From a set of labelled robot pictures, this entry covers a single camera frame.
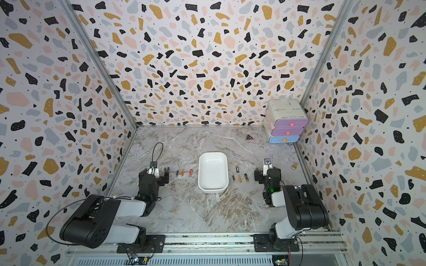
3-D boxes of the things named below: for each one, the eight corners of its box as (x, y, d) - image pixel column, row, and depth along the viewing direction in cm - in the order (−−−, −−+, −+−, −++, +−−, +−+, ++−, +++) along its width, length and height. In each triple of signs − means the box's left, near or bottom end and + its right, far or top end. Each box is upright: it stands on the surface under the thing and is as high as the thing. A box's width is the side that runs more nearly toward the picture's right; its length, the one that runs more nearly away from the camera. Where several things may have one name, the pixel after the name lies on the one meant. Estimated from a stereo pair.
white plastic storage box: (196, 193, 91) (194, 188, 86) (200, 158, 107) (199, 151, 102) (228, 193, 91) (228, 188, 87) (227, 158, 107) (228, 152, 102)
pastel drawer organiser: (267, 146, 114) (276, 121, 96) (262, 123, 128) (269, 98, 110) (296, 146, 114) (310, 121, 96) (288, 123, 128) (299, 98, 111)
